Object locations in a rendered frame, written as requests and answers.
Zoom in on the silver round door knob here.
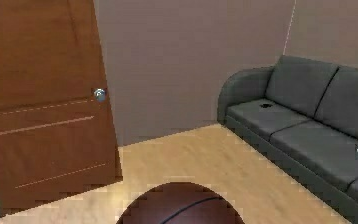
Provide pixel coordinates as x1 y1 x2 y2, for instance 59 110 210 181
93 87 108 103

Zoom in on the dark grey sofa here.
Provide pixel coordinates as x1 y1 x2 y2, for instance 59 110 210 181
216 54 358 224

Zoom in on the brown wooden room door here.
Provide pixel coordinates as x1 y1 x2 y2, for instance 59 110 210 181
0 0 124 218

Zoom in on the dark brown basketball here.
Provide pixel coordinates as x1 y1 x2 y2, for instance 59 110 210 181
116 181 246 224

